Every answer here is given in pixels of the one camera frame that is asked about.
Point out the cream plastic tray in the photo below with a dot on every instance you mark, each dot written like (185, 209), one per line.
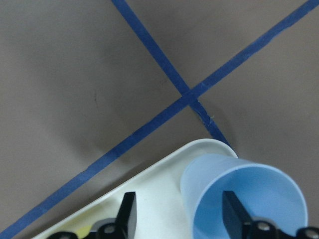
(160, 210)

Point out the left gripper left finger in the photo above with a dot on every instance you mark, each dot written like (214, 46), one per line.
(126, 220)

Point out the yellow cup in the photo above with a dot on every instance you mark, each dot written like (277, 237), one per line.
(83, 232)

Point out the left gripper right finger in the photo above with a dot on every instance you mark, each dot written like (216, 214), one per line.
(236, 219)

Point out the pale blue cup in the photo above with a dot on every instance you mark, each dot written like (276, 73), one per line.
(266, 193)

